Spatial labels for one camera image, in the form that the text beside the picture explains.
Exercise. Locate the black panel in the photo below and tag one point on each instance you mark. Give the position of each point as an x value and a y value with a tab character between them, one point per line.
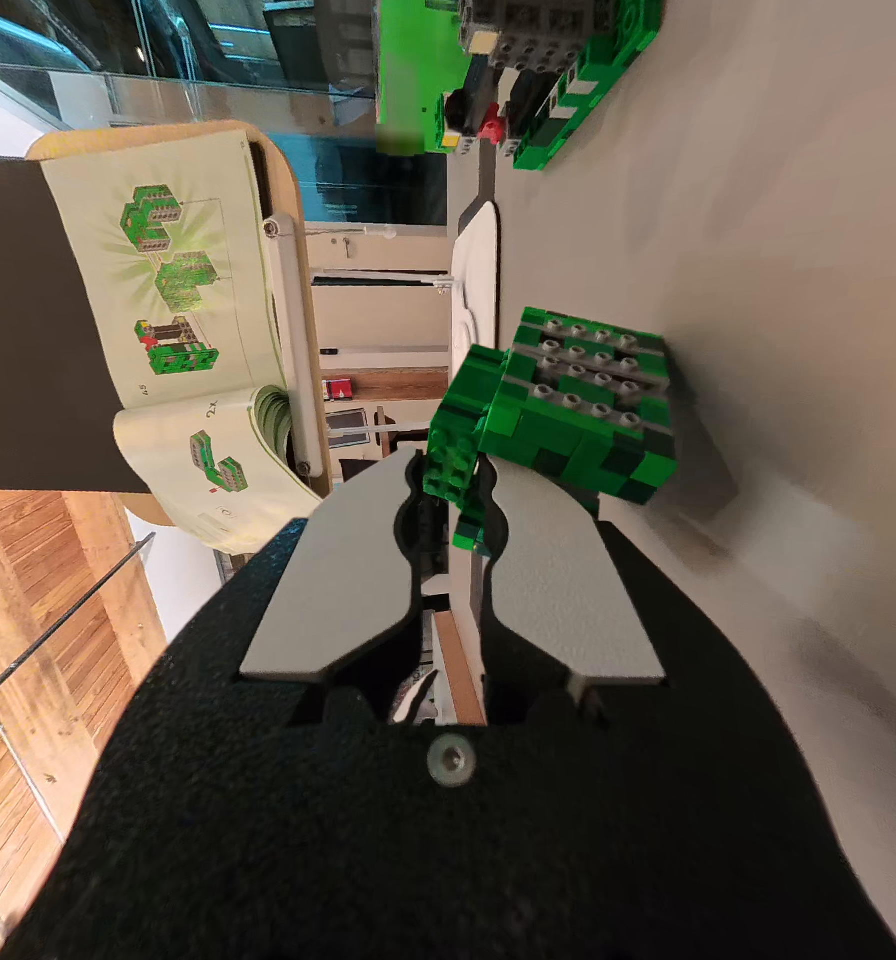
27	322

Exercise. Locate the open instruction booklet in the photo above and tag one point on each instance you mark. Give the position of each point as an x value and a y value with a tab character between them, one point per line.
162	247

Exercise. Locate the white door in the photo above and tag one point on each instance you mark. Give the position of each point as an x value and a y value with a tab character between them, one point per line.
388	247

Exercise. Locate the red white box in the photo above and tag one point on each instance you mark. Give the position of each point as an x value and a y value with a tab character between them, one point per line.
339	388

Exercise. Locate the grey desk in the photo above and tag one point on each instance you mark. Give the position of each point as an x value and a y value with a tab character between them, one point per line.
755	300

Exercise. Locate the green brick model base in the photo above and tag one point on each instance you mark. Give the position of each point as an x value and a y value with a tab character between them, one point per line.
568	112

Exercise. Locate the green grey brick assembly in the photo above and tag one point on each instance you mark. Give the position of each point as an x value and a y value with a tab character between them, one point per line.
568	435

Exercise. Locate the glass wall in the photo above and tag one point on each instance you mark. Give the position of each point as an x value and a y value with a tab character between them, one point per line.
365	180

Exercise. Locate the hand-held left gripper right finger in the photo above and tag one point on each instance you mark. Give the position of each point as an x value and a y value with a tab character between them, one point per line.
568	600

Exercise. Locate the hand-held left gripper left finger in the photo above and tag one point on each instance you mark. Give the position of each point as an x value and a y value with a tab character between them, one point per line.
335	592

